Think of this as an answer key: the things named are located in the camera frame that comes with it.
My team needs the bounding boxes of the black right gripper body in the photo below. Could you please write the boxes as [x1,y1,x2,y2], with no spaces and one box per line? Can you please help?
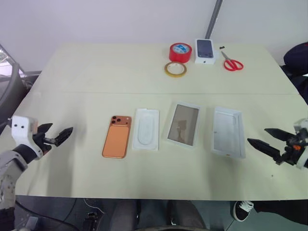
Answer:
[274,133,308,167]

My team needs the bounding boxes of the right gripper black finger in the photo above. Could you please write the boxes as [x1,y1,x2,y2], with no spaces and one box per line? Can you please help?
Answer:
[247,138,282,160]
[264,128,294,143]

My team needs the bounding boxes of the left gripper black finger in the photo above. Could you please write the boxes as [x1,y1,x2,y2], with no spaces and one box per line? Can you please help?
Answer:
[46,127,74,147]
[38,123,54,139]

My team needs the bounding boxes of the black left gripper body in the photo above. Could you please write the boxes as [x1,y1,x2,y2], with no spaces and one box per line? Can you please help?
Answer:
[32,127,52,156]

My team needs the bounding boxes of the white open box base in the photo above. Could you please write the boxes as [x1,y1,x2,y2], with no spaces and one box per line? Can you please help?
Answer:
[211,106,246,160]

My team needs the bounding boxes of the box lid with brown card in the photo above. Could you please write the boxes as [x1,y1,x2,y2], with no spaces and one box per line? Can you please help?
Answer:
[166,102,205,147]

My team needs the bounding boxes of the sealed white phone box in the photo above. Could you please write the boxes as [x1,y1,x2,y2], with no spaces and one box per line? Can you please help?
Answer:
[194,38,216,65]

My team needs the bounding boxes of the orange smartphone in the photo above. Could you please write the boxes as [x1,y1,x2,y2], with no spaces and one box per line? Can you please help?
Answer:
[102,115,133,159]

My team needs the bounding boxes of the black white sneaker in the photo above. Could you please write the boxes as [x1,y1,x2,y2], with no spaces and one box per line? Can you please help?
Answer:
[231,200,255,222]

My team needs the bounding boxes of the seated person dark clothing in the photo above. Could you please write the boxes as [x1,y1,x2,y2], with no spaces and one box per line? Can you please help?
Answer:
[280,41,308,104]

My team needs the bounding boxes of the white moulded tray insert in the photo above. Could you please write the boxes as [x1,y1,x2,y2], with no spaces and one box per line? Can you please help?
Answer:
[132,108,160,152]

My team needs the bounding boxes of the black floor device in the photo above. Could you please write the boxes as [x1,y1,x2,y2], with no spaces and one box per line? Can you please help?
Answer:
[82,211,103,231]

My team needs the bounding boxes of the yellow clear tape roll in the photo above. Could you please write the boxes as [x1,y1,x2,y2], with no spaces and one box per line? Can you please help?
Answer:
[164,61,189,78]

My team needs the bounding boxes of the dark rounded robot legs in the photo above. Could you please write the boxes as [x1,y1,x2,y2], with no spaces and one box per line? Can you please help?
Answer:
[112,199,208,231]

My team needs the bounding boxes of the red tape roll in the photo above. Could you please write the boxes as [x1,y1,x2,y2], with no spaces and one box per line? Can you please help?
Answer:
[168,42,192,63]

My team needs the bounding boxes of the grey metal pole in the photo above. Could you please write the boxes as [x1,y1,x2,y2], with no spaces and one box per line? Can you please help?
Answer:
[205,0,223,39]

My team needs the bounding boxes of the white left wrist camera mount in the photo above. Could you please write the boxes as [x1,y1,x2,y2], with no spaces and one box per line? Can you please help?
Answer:
[11,115,46,161]

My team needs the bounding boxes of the grey chair frame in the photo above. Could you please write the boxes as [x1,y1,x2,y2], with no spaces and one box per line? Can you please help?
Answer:
[0,44,42,126]

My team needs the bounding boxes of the black floor cable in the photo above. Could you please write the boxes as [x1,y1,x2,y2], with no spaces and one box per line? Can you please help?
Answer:
[14,198,78,226]

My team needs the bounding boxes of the red handled scissors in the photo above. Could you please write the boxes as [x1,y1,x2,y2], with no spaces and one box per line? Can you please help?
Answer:
[220,50,244,72]

